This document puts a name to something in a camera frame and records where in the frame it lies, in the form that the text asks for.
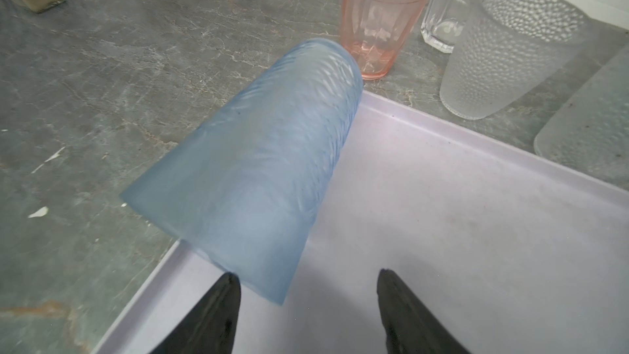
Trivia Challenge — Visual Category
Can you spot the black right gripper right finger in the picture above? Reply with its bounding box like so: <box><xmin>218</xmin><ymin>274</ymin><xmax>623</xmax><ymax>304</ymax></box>
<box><xmin>377</xmin><ymin>269</ymin><xmax>468</xmax><ymax>353</ymax></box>

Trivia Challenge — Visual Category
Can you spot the frosted dimpled glass right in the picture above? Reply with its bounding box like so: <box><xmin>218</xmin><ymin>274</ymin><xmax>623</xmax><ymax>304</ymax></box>
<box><xmin>533</xmin><ymin>47</ymin><xmax>628</xmax><ymax>189</ymax></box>

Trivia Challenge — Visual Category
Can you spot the tall blue textured glass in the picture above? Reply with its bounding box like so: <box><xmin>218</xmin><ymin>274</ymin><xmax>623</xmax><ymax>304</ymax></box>
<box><xmin>121</xmin><ymin>38</ymin><xmax>364</xmax><ymax>304</ymax></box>

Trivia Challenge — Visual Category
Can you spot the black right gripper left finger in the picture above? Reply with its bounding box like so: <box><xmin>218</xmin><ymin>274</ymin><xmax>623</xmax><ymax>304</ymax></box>
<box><xmin>152</xmin><ymin>272</ymin><xmax>242</xmax><ymax>353</ymax></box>

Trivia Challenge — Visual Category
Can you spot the small pink plastic glass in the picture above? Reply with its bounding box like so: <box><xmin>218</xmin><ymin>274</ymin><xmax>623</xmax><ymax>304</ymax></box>
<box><xmin>340</xmin><ymin>0</ymin><xmax>429</xmax><ymax>80</ymax></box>

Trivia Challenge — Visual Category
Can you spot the frosted dimpled glass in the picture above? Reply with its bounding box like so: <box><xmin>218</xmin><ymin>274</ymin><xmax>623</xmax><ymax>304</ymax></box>
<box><xmin>439</xmin><ymin>0</ymin><xmax>596</xmax><ymax>120</ymax></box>
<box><xmin>533</xmin><ymin>47</ymin><xmax>628</xmax><ymax>189</ymax></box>

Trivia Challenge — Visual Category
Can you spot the frosted dimpled glass left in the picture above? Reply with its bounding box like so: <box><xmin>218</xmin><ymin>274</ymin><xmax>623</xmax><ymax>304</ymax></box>
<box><xmin>439</xmin><ymin>0</ymin><xmax>596</xmax><ymax>120</ymax></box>

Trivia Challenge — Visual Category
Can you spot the lilac plastic tray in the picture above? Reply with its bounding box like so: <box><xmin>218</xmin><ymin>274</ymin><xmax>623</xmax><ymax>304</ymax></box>
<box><xmin>90</xmin><ymin>89</ymin><xmax>629</xmax><ymax>354</ymax></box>

